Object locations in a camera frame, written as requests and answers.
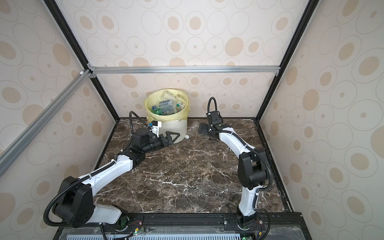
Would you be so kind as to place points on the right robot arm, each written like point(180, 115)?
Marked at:
point(254, 171)

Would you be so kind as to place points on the aluminium rail left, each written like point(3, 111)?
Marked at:
point(22, 141)

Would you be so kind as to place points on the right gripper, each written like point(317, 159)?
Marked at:
point(204, 130)

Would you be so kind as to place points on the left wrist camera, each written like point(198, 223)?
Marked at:
point(154, 127)

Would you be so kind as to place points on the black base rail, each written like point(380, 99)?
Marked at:
point(221, 226)

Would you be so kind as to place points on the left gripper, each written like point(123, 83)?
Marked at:
point(169, 141)

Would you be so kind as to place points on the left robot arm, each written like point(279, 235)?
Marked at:
point(74, 206)

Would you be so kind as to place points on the soda water bottle blue cap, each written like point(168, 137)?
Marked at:
point(168, 107)

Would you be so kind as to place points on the black frame post left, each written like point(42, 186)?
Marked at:
point(75, 46)

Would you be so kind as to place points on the yellow bin liner bag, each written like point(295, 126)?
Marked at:
point(180, 99)

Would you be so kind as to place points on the clear crushed bottle white cap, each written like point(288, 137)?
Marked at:
point(192, 130)

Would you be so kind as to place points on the horizontal aluminium rail back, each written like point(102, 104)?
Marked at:
point(185, 70)

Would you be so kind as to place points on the white plastic waste bin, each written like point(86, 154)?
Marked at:
point(178, 126)

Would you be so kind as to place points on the green bottle yellow cap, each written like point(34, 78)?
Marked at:
point(157, 112)

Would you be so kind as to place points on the black frame post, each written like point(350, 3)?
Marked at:
point(75, 46)
point(302, 25)

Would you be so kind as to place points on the black frame post right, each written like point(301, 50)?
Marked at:
point(302, 25)

